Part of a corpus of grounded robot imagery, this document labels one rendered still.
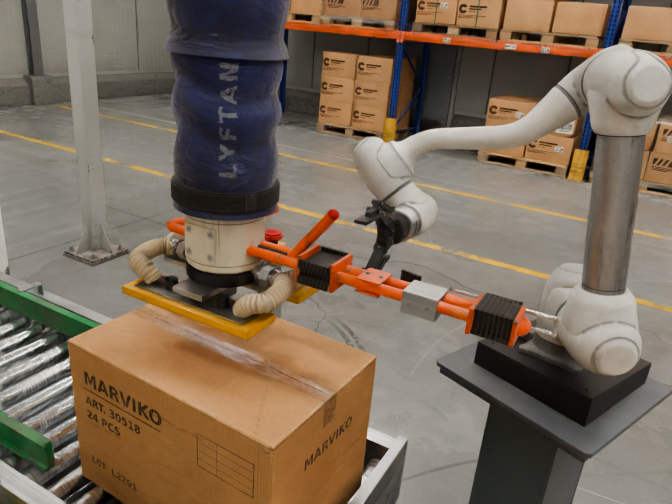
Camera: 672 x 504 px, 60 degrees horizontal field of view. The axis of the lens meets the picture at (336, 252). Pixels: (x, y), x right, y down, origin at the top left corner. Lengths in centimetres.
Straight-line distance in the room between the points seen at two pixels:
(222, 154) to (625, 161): 87
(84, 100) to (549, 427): 338
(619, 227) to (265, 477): 95
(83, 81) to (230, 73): 304
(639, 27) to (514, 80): 225
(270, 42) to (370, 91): 792
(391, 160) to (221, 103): 56
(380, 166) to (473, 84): 832
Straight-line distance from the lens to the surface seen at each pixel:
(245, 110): 112
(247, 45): 110
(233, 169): 114
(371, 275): 112
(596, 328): 151
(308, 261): 113
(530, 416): 167
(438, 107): 994
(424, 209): 151
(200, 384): 127
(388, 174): 152
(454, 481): 254
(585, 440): 165
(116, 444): 151
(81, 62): 410
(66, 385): 206
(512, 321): 102
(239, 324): 117
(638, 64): 137
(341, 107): 930
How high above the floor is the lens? 168
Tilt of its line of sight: 22 degrees down
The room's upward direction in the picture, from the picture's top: 5 degrees clockwise
